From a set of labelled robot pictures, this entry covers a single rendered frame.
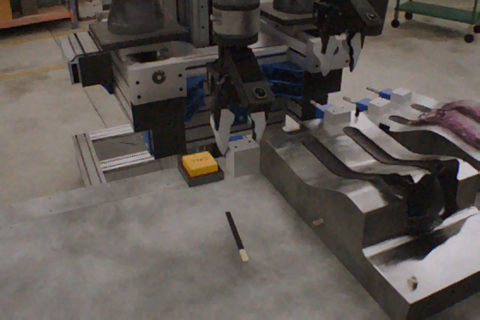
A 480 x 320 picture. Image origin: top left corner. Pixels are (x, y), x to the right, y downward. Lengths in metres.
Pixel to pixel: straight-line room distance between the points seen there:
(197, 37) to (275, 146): 0.55
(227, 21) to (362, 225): 0.37
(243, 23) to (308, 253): 0.40
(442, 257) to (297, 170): 0.31
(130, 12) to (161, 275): 0.67
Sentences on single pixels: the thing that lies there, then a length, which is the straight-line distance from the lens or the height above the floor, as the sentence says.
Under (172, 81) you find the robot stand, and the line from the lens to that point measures 1.12.
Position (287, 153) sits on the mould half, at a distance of 0.93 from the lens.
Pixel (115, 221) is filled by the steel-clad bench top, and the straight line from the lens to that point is 0.91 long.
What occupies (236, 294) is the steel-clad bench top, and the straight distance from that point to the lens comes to 0.75.
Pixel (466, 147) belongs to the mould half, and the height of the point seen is 0.88.
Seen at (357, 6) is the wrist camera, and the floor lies 1.16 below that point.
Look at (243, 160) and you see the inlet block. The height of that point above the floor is 0.94.
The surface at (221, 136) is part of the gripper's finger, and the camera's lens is 0.79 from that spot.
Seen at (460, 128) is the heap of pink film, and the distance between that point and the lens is 1.10.
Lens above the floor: 1.36
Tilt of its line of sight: 29 degrees down
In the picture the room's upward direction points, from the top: straight up
